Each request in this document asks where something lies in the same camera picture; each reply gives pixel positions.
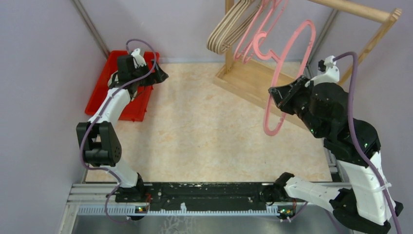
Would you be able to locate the pink plastic hanger front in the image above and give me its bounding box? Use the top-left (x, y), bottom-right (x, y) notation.
top-left (233, 0), bottom-right (280, 64)

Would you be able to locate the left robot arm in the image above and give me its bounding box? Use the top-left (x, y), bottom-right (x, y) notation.
top-left (76, 52), bottom-right (169, 202)

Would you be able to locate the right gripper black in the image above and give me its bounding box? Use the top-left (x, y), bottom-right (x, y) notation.
top-left (269, 74), bottom-right (323, 137)

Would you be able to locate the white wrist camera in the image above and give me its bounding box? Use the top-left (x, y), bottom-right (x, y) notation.
top-left (131, 48), bottom-right (147, 68)
top-left (316, 56), bottom-right (340, 84)

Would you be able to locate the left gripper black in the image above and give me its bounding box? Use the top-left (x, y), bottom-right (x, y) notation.
top-left (131, 58), bottom-right (169, 87)

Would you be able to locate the wooden hanger rack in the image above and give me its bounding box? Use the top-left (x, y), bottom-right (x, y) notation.
top-left (207, 0), bottom-right (402, 128)

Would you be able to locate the pink plastic hanger back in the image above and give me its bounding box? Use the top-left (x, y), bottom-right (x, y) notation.
top-left (253, 0), bottom-right (289, 61)

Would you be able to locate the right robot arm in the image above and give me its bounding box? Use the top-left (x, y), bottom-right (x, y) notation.
top-left (268, 76), bottom-right (403, 234)

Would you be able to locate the red plastic bin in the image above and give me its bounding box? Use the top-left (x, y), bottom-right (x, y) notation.
top-left (84, 50), bottom-right (153, 122)

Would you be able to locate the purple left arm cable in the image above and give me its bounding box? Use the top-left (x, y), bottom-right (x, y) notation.
top-left (79, 39), bottom-right (159, 224)

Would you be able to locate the pink plastic hanger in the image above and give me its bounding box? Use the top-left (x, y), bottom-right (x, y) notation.
top-left (252, 19), bottom-right (317, 137)
top-left (253, 0), bottom-right (289, 61)
top-left (233, 0), bottom-right (280, 64)

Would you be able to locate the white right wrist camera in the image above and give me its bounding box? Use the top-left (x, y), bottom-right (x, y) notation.
top-left (316, 56), bottom-right (340, 84)

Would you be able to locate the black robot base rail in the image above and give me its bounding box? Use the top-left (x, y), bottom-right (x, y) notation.
top-left (114, 182), bottom-right (293, 212)

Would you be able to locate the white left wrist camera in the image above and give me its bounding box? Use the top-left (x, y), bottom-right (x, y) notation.
top-left (131, 48), bottom-right (147, 68)

